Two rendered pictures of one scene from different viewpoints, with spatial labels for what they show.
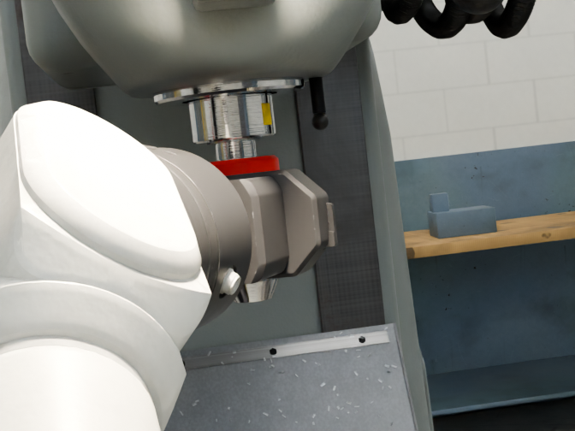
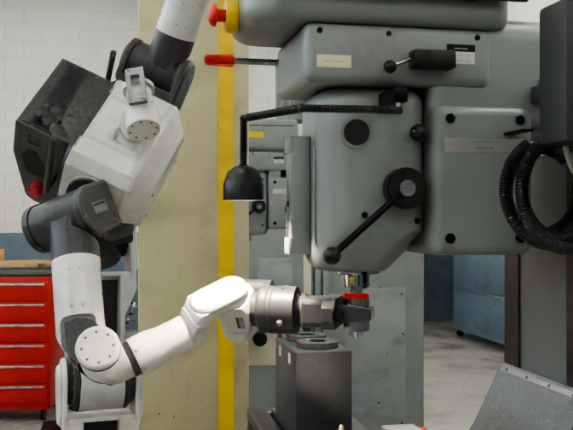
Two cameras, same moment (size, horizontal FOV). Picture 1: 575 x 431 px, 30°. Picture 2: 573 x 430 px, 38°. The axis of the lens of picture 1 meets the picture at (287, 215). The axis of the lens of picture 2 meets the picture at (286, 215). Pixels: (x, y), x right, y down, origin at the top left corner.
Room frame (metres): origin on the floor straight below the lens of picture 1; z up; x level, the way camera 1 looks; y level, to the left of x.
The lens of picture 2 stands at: (0.35, -1.47, 1.41)
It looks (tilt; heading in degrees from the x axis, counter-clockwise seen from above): 0 degrees down; 85
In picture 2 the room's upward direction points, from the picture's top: straight up
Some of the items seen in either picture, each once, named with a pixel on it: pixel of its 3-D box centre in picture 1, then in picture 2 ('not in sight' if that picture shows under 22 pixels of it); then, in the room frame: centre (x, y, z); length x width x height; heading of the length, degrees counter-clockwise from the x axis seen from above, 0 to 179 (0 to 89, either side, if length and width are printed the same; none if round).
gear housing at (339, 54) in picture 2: not in sight; (379, 66); (0.65, 0.03, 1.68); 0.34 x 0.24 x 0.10; 7
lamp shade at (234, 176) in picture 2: not in sight; (243, 182); (0.40, -0.01, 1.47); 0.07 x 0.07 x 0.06
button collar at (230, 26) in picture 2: not in sight; (230, 15); (0.38, 0.00, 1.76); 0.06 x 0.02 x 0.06; 97
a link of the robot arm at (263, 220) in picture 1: (180, 242); (307, 311); (0.52, 0.05, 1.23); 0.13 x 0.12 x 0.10; 72
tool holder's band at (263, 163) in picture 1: (238, 168); (355, 295); (0.61, 0.02, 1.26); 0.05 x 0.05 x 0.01
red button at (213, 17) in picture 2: not in sight; (217, 15); (0.36, -0.01, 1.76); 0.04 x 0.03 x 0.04; 97
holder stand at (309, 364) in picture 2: not in sight; (311, 383); (0.57, 0.33, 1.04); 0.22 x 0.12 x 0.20; 96
